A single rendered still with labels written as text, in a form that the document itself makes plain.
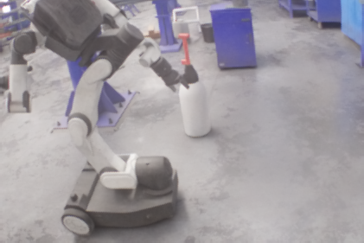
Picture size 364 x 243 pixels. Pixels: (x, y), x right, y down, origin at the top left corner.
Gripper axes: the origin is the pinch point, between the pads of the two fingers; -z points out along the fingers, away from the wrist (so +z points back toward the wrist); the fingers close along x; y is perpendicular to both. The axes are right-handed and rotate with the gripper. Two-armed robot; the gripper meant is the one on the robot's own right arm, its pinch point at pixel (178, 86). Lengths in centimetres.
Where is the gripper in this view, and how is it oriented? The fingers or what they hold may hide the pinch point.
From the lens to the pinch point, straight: 165.9
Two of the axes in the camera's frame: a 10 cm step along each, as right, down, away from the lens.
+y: -4.7, 7.5, -4.6
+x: -6.2, 0.8, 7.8
